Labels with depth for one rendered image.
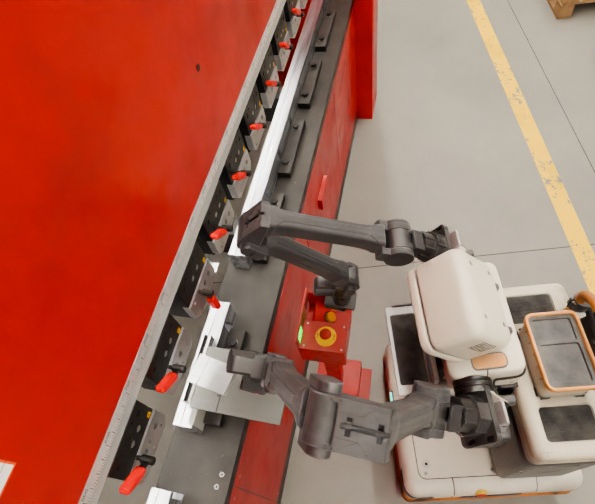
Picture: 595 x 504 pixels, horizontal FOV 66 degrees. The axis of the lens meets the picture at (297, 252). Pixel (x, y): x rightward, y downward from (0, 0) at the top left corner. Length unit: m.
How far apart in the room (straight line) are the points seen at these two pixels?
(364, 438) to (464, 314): 0.39
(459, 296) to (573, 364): 0.61
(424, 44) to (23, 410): 3.65
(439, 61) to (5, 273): 3.45
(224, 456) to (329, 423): 0.79
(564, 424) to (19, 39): 1.53
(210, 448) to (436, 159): 2.26
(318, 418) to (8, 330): 0.44
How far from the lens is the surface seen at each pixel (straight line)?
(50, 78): 0.78
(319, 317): 1.67
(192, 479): 1.48
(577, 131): 3.45
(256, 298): 1.59
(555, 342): 1.54
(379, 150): 3.14
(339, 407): 0.69
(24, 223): 0.74
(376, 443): 0.70
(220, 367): 1.39
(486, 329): 0.99
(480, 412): 1.08
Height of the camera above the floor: 2.27
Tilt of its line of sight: 57 degrees down
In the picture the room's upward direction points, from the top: 14 degrees counter-clockwise
